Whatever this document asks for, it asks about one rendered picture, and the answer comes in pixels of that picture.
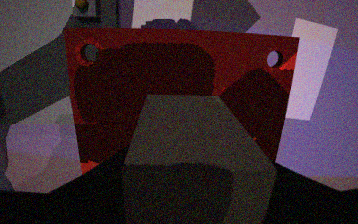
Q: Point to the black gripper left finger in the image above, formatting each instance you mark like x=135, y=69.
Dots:
x=95, y=197

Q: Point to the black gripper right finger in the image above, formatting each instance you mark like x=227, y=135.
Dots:
x=296, y=199

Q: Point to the red board with square handle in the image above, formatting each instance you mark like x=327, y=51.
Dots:
x=202, y=110

